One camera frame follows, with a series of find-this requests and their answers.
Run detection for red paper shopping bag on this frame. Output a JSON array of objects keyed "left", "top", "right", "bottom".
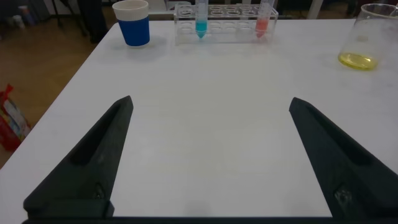
[{"left": 0, "top": 83, "right": 32, "bottom": 152}]

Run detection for clear acrylic tube rack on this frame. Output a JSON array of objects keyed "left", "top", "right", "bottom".
[{"left": 173, "top": 2, "right": 279, "bottom": 46}]

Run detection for pink-red pigment test tube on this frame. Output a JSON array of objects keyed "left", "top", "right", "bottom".
[{"left": 254, "top": 0, "right": 271, "bottom": 39}]

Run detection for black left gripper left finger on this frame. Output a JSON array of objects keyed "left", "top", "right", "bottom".
[{"left": 23, "top": 95, "right": 134, "bottom": 208}]

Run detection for white standing desk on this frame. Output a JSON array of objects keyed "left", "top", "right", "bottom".
[{"left": 306, "top": 0, "right": 324, "bottom": 20}]

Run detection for blue white paper cup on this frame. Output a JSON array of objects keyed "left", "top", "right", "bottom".
[{"left": 112, "top": 0, "right": 150, "bottom": 47}]

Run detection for blue pigment test tube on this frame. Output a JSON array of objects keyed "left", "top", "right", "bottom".
[{"left": 195, "top": 0, "right": 209, "bottom": 39}]

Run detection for clear glass beaker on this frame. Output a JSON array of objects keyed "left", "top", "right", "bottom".
[{"left": 338, "top": 2, "right": 398, "bottom": 72}]

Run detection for small white cup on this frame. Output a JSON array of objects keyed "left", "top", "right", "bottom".
[{"left": 12, "top": 14, "right": 24, "bottom": 30}]

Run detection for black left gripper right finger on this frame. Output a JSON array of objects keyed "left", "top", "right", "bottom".
[{"left": 288, "top": 96, "right": 398, "bottom": 219}]

